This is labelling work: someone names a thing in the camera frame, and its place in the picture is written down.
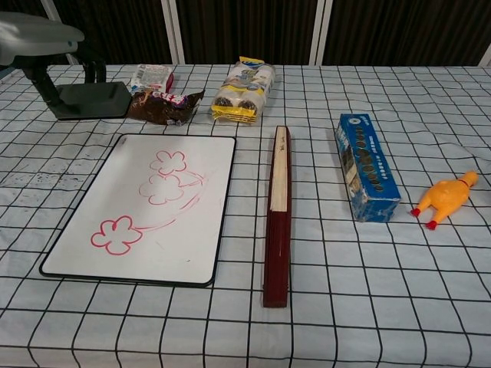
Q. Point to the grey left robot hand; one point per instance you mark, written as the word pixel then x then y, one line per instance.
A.
pixel 34 38

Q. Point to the dark grey board eraser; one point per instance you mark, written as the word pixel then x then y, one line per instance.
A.
pixel 96 101

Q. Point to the white red snack packet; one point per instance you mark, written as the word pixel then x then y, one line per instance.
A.
pixel 149 74

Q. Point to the brown chocolate snack bag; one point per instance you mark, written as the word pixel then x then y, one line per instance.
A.
pixel 165 109

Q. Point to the dark folding partition screen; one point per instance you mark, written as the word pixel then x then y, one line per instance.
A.
pixel 245 27

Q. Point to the yellow-white snack package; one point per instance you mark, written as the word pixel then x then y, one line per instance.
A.
pixel 241 92

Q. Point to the dark red folded fan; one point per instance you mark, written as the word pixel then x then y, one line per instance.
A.
pixel 277 253

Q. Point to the long blue cardboard box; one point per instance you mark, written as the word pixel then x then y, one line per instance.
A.
pixel 370 172

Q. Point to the white black checkered tablecloth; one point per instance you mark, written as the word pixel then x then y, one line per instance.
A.
pixel 345 287

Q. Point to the yellow rubber chicken toy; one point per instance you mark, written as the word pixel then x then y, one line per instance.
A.
pixel 445 197

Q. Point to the white dry-erase board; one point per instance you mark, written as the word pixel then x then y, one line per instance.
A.
pixel 115 214

